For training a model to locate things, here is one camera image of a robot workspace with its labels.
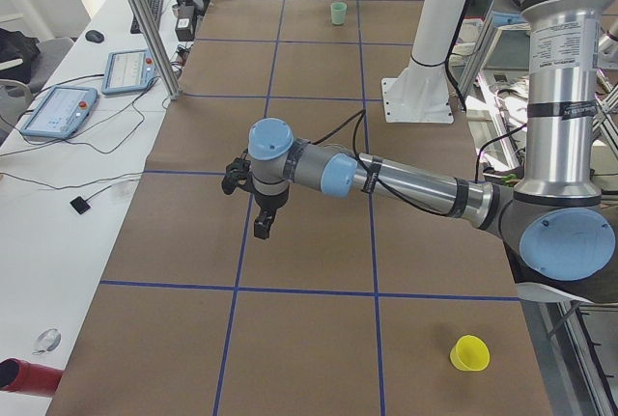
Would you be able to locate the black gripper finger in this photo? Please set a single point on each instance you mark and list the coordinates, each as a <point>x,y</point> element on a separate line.
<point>237,175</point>
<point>262,224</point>

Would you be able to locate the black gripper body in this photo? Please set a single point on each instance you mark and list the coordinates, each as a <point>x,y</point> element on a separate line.
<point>268,203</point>

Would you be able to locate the yellow plastic cup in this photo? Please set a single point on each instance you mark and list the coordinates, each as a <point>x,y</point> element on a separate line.
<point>470,354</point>

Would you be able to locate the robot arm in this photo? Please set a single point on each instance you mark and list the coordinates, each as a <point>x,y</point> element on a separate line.
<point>561,242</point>

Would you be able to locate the light green plastic cup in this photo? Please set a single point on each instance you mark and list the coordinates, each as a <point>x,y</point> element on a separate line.
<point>338,12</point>

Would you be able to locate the brown paper table mat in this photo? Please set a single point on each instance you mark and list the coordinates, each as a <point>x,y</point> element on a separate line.
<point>351,307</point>

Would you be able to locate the black power adapter box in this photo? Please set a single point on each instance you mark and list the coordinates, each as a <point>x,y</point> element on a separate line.
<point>185,27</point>

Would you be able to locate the far blue teach pendant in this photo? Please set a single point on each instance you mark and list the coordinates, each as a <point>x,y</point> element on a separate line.
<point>128,72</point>

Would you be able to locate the blue teach pendant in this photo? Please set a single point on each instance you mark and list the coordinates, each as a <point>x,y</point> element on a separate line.
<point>128,72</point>
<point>61,112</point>

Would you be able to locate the small black square sensor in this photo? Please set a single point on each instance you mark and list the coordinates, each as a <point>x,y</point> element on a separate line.
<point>80,205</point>

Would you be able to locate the near blue teach pendant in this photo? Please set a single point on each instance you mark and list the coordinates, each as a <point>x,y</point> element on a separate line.
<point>61,112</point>

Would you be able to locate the black computer mouse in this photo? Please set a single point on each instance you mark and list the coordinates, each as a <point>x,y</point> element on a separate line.
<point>94,36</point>

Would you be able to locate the clear tape roll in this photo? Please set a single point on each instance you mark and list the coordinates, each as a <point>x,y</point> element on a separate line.
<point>47,341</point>

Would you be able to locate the red cylinder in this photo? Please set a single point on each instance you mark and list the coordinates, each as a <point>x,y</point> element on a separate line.
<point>22,377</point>

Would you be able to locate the aluminium frame post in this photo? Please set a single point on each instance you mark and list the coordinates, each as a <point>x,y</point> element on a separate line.
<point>154,42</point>

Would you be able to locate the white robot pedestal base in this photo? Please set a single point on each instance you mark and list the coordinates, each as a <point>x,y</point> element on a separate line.
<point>420,93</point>

